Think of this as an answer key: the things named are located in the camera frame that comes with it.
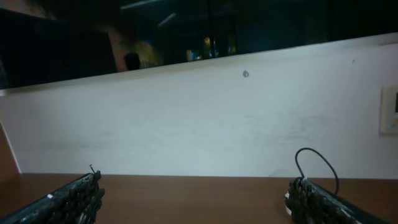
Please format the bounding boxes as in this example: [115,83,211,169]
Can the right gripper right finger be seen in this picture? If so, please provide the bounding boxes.
[288,177,388,224]

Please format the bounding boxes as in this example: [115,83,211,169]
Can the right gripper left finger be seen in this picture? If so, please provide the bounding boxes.
[1,170,105,224]

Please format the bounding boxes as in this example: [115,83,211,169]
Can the black charging cable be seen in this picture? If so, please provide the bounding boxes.
[294,147,340,196]

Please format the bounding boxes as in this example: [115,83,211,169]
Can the white power strip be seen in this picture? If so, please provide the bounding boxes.
[284,192,292,216]

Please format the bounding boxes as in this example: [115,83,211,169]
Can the dark glass window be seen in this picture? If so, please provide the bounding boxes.
[1,0,397,89]

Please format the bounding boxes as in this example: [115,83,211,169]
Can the white wall control panel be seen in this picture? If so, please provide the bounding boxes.
[380,84,397,135]

